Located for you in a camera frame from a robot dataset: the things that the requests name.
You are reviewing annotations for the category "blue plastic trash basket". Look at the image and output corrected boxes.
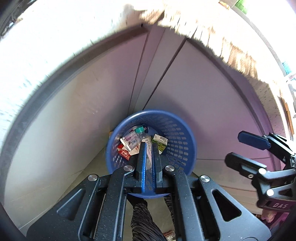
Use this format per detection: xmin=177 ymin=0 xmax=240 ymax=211
xmin=106 ymin=109 xmax=197 ymax=199

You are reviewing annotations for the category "green white milk carton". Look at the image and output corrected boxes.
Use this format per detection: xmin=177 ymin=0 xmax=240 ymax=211
xmin=152 ymin=133 xmax=168 ymax=154

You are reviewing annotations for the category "red white snack wrapper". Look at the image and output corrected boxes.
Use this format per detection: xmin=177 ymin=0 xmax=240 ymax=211
xmin=117 ymin=144 xmax=131 ymax=161

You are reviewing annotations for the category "clear bottle teal cap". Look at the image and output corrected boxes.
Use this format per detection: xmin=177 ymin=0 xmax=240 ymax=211
xmin=135 ymin=125 xmax=152 ymax=165

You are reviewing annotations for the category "pink checked table cloth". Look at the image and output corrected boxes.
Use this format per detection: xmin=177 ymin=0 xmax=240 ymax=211
xmin=130 ymin=1 xmax=295 ymax=137

